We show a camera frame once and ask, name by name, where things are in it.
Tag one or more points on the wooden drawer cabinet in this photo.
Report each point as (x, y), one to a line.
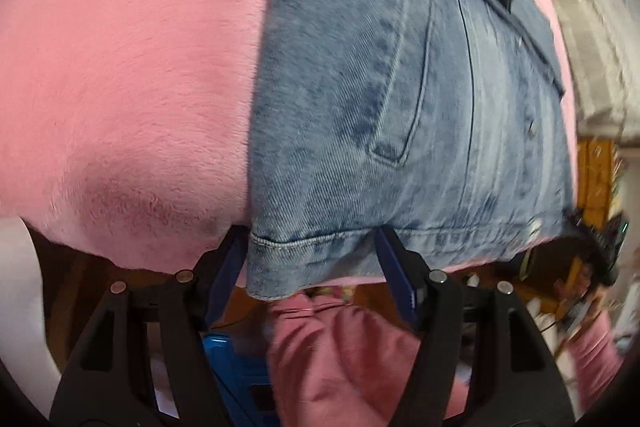
(595, 177)

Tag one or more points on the blue denim jacket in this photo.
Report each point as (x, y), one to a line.
(400, 107)

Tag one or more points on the pink plush bed blanket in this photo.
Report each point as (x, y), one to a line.
(125, 82)

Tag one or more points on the beige lace covered furniture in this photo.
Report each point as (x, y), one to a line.
(590, 32)

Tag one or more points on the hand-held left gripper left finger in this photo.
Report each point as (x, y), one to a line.
(227, 267)

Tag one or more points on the blue plastic crate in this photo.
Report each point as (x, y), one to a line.
(240, 382)

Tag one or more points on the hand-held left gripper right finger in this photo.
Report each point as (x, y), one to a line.
(395, 272)

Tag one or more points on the person's pink pajama legs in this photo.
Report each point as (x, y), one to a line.
(340, 357)

